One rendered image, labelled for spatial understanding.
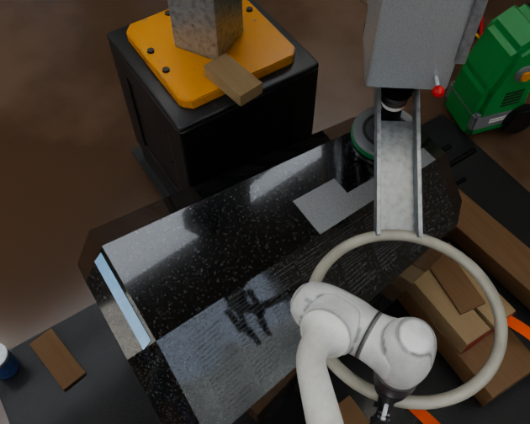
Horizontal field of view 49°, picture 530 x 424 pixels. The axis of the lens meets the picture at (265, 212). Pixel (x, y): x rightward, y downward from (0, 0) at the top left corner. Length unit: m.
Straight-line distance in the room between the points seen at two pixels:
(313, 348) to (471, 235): 1.66
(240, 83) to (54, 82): 1.60
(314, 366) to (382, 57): 0.84
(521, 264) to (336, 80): 1.37
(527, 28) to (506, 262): 1.02
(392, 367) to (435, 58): 0.80
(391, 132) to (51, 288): 1.60
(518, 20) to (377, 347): 2.05
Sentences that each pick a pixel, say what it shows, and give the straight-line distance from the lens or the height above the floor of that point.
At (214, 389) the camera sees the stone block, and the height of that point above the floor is 0.67.
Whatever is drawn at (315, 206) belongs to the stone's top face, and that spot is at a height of 0.82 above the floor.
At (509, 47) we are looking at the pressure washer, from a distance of 2.88.
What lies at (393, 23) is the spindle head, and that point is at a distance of 1.49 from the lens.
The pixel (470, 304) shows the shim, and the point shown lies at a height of 0.25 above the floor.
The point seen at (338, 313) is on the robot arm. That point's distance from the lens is 1.12.
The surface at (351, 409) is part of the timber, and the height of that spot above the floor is 0.13.
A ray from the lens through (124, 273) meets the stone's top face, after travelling 1.66.
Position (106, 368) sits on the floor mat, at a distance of 2.44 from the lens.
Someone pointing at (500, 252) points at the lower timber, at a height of 0.12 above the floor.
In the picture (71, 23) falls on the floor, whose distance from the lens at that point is 3.79.
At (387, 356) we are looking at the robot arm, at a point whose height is 1.22.
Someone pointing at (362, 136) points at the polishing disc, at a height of 0.85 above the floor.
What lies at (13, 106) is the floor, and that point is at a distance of 3.39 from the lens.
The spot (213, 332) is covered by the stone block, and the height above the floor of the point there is 0.77.
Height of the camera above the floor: 2.25
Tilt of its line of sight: 57 degrees down
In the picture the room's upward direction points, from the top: straight up
